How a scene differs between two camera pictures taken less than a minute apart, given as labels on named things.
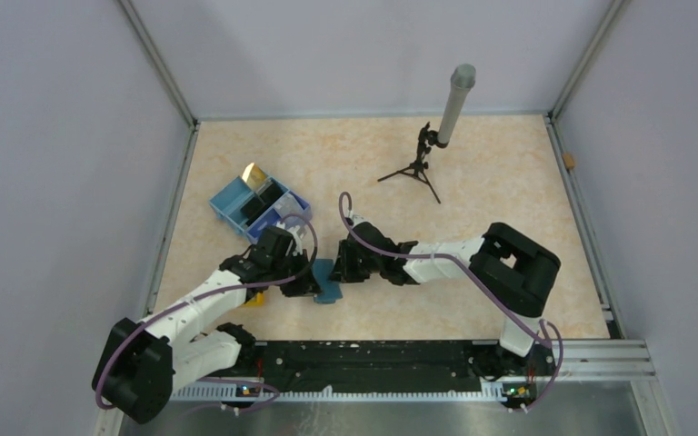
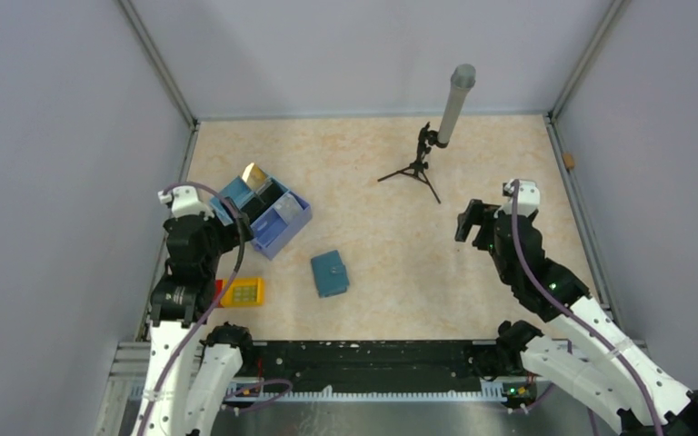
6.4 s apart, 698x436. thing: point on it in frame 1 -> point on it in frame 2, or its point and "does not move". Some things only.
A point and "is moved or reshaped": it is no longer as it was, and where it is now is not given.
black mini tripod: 427,138 does not move
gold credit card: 253,175 does not move
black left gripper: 306,285 -> 231,233
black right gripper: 342,271 -> 480,214
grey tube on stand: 463,78 does not move
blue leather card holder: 332,290 is moved or reshaped
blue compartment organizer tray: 252,208 does not move
